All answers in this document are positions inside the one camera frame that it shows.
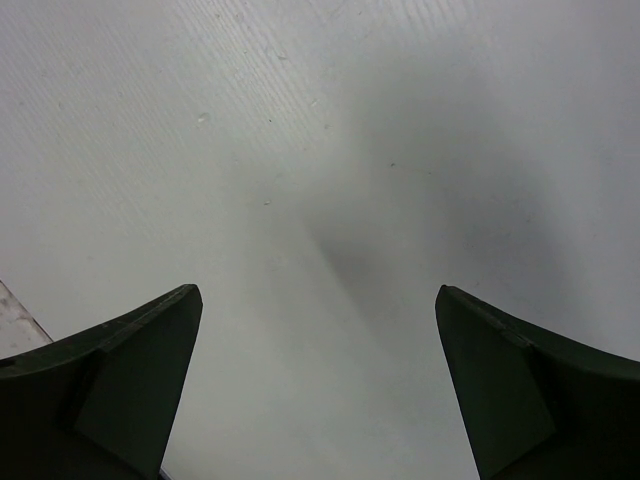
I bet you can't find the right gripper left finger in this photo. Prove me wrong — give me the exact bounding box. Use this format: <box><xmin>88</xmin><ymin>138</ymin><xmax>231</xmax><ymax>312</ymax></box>
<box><xmin>1</xmin><ymin>284</ymin><xmax>203</xmax><ymax>479</ymax></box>

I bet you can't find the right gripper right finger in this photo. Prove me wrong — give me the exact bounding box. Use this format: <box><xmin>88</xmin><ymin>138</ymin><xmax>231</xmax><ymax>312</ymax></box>
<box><xmin>435</xmin><ymin>286</ymin><xmax>639</xmax><ymax>479</ymax></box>

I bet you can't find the white foam board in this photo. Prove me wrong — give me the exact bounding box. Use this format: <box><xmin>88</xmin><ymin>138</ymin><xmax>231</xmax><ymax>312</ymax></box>
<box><xmin>0</xmin><ymin>282</ymin><xmax>53</xmax><ymax>360</ymax></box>

